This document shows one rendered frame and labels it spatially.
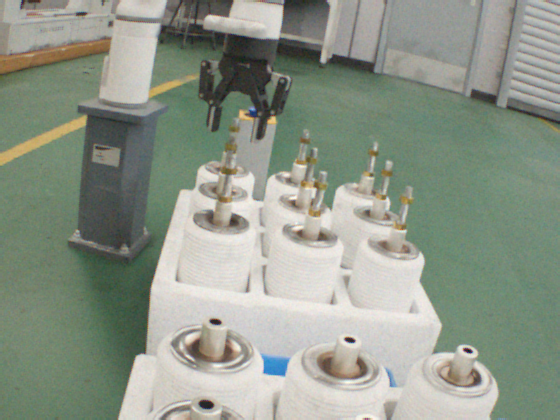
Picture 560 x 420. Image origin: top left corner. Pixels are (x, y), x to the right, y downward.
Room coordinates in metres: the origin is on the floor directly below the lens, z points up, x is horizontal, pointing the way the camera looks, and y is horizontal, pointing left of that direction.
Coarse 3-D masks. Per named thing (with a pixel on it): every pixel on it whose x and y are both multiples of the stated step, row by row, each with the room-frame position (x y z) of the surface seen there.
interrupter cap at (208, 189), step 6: (204, 186) 0.88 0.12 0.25; (210, 186) 0.88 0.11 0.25; (234, 186) 0.90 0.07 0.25; (204, 192) 0.85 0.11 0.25; (210, 192) 0.86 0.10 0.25; (234, 192) 0.88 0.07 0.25; (240, 192) 0.88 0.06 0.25; (246, 192) 0.88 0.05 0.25; (210, 198) 0.84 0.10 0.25; (216, 198) 0.84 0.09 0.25; (234, 198) 0.85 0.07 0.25; (240, 198) 0.85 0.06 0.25; (246, 198) 0.86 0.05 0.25
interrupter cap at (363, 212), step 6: (354, 210) 0.90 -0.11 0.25; (360, 210) 0.91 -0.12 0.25; (366, 210) 0.91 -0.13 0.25; (360, 216) 0.88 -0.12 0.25; (366, 216) 0.88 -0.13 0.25; (384, 216) 0.91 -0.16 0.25; (390, 216) 0.91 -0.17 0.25; (396, 216) 0.91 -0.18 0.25; (372, 222) 0.86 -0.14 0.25; (378, 222) 0.86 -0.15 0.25; (384, 222) 0.87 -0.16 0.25; (390, 222) 0.88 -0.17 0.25
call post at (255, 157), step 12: (240, 120) 1.13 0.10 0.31; (240, 132) 1.13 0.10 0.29; (240, 144) 1.13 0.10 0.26; (252, 144) 1.13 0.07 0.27; (264, 144) 1.13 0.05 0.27; (240, 156) 1.13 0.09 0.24; (252, 156) 1.13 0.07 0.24; (264, 156) 1.13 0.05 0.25; (252, 168) 1.13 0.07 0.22; (264, 168) 1.13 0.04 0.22; (264, 180) 1.13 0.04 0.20; (252, 192) 1.13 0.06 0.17
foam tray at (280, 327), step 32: (256, 224) 0.95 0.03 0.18; (160, 256) 0.77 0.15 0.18; (256, 256) 0.83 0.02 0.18; (160, 288) 0.67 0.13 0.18; (192, 288) 0.69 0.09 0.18; (256, 288) 0.73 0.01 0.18; (160, 320) 0.67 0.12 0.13; (192, 320) 0.68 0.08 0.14; (256, 320) 0.69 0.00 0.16; (288, 320) 0.69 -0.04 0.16; (320, 320) 0.69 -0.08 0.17; (352, 320) 0.70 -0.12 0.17; (384, 320) 0.70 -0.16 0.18; (416, 320) 0.72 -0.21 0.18; (288, 352) 0.69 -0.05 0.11; (384, 352) 0.71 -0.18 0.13; (416, 352) 0.71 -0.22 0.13
